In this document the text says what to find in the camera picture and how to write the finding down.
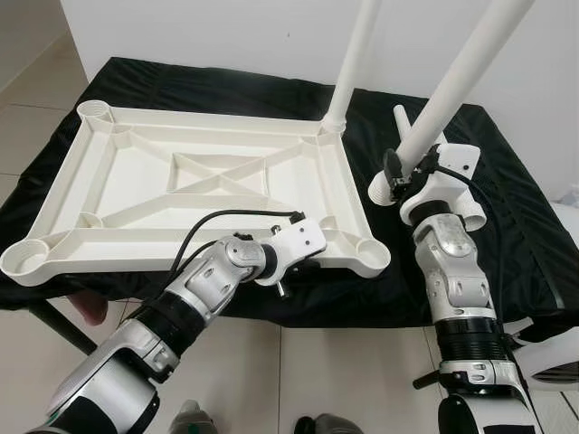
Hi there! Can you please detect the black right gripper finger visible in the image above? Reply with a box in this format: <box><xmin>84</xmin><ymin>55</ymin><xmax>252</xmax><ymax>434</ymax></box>
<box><xmin>382</xmin><ymin>148</ymin><xmax>406</xmax><ymax>197</ymax></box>

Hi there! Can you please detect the white plastic children table top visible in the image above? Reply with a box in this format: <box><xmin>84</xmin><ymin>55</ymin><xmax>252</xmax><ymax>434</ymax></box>
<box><xmin>0</xmin><ymin>99</ymin><xmax>393</xmax><ymax>289</ymax></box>

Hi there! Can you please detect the black tablecloth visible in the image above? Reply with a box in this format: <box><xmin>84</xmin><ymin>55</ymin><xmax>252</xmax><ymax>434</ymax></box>
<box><xmin>0</xmin><ymin>56</ymin><xmax>579</xmax><ymax>330</ymax></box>

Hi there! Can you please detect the grey robot right leg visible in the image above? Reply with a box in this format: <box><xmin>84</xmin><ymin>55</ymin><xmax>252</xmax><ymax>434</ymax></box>
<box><xmin>294</xmin><ymin>413</ymin><xmax>365</xmax><ymax>434</ymax></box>

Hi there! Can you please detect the grey robot leg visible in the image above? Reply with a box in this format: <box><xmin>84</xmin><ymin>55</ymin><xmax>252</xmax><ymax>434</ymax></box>
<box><xmin>172</xmin><ymin>402</ymin><xmax>219</xmax><ymax>434</ymax></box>
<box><xmin>294</xmin><ymin>413</ymin><xmax>365</xmax><ymax>434</ymax></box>

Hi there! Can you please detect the black metal table leg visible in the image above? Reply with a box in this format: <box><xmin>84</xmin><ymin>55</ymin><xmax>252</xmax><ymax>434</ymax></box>
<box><xmin>413</xmin><ymin>310</ymin><xmax>546</xmax><ymax>391</ymax></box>
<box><xmin>25</xmin><ymin>301</ymin><xmax>98</xmax><ymax>356</ymax></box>

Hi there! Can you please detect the grey robot left leg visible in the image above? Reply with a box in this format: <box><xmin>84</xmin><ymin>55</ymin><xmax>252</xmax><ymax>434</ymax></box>
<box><xmin>172</xmin><ymin>402</ymin><xmax>219</xmax><ymax>434</ymax></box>

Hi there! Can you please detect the pink cloth piece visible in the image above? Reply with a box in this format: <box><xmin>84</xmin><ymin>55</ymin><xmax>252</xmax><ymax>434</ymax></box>
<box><xmin>71</xmin><ymin>293</ymin><xmax>111</xmax><ymax>326</ymax></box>

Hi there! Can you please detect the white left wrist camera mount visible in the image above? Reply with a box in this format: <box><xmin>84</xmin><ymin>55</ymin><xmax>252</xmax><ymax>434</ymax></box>
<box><xmin>252</xmin><ymin>213</ymin><xmax>329</xmax><ymax>288</ymax></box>

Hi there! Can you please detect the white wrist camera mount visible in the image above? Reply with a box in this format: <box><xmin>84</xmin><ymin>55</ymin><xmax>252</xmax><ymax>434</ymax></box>
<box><xmin>397</xmin><ymin>142</ymin><xmax>479</xmax><ymax>224</ymax></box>
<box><xmin>252</xmin><ymin>213</ymin><xmax>329</xmax><ymax>288</ymax></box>

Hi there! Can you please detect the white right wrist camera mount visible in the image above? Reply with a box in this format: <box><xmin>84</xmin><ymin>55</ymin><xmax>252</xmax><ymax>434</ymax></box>
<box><xmin>397</xmin><ymin>142</ymin><xmax>479</xmax><ymax>224</ymax></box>

